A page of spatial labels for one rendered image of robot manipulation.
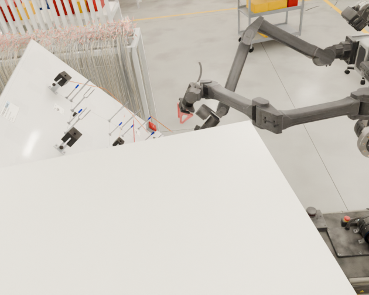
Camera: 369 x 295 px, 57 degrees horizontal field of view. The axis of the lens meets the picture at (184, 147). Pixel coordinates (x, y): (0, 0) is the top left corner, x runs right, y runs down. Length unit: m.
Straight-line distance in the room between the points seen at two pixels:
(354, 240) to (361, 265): 0.17
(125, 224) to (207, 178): 0.13
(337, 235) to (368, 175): 1.00
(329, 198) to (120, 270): 2.75
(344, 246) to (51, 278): 2.17
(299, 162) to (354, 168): 0.47
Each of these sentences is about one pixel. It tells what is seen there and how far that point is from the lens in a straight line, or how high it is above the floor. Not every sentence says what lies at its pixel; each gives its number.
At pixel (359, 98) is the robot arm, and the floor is 1.49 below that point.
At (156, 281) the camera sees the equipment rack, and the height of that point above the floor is 1.85.
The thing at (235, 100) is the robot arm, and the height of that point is 1.45.
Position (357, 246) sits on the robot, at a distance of 2.47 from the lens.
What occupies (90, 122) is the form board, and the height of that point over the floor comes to 1.40.
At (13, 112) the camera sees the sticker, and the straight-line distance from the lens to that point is 1.27.
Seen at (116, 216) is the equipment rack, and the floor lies 1.85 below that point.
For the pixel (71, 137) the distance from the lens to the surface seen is 1.19.
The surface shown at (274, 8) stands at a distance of 5.51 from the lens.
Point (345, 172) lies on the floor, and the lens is 3.33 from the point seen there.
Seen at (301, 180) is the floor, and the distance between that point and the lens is 3.17.
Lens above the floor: 2.17
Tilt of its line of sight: 38 degrees down
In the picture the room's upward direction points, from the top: 8 degrees counter-clockwise
